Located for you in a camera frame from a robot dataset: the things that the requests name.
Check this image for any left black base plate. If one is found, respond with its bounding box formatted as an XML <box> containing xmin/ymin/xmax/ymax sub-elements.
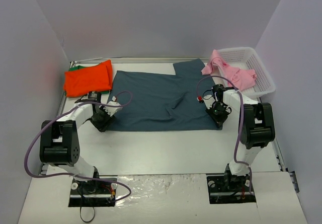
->
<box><xmin>68</xmin><ymin>178</ymin><xmax>118</xmax><ymax>207</ymax></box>

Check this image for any thin black cable loop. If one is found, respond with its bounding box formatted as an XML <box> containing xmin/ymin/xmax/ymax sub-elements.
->
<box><xmin>79</xmin><ymin>205</ymin><xmax>96</xmax><ymax>222</ymax></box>

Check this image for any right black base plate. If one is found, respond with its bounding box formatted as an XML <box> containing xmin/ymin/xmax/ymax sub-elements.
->
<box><xmin>206</xmin><ymin>174</ymin><xmax>256</xmax><ymax>204</ymax></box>

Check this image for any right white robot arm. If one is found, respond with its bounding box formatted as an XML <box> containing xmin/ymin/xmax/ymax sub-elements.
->
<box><xmin>202</xmin><ymin>84</ymin><xmax>275</xmax><ymax>190</ymax></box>

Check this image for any green folded t shirt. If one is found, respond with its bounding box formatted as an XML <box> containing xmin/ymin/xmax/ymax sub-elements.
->
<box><xmin>68</xmin><ymin>65</ymin><xmax>86</xmax><ymax>71</ymax></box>

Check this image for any orange folded t shirt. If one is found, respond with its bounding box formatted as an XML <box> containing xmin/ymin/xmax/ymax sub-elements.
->
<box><xmin>63</xmin><ymin>60</ymin><xmax>113</xmax><ymax>98</ymax></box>

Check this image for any blue t shirt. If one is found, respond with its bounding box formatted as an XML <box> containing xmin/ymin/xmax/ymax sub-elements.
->
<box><xmin>108</xmin><ymin>58</ymin><xmax>218</xmax><ymax>131</ymax></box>

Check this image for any white plastic basket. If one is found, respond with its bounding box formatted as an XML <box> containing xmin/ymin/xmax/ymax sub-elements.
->
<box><xmin>217</xmin><ymin>47</ymin><xmax>276</xmax><ymax>99</ymax></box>

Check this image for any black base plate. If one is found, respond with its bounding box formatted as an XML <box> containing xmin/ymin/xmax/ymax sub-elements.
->
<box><xmin>206</xmin><ymin>174</ymin><xmax>256</xmax><ymax>204</ymax></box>
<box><xmin>68</xmin><ymin>178</ymin><xmax>118</xmax><ymax>207</ymax></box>

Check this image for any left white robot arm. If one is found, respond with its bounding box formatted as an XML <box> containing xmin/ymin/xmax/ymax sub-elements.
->
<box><xmin>39</xmin><ymin>91</ymin><xmax>122</xmax><ymax>193</ymax></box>

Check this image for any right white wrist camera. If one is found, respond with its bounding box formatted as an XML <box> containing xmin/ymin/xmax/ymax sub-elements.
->
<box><xmin>197</xmin><ymin>95</ymin><xmax>216</xmax><ymax>109</ymax></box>

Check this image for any pink t shirt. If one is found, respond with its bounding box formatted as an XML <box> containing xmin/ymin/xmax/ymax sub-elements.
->
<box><xmin>201</xmin><ymin>50</ymin><xmax>257</xmax><ymax>91</ymax></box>

